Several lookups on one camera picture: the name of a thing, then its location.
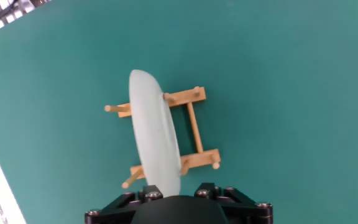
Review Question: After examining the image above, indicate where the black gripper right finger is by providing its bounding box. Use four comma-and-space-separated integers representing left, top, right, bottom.
193, 182, 273, 224

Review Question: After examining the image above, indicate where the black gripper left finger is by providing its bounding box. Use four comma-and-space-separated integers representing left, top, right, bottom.
85, 185, 165, 224

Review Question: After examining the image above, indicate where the pale green dish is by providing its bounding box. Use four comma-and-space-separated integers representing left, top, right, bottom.
128, 68, 182, 197

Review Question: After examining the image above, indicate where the wooden dish rack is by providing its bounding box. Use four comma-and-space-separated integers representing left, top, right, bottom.
104, 86, 222, 190

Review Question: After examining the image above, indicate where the green table mat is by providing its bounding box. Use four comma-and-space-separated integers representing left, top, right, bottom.
0, 0, 358, 224

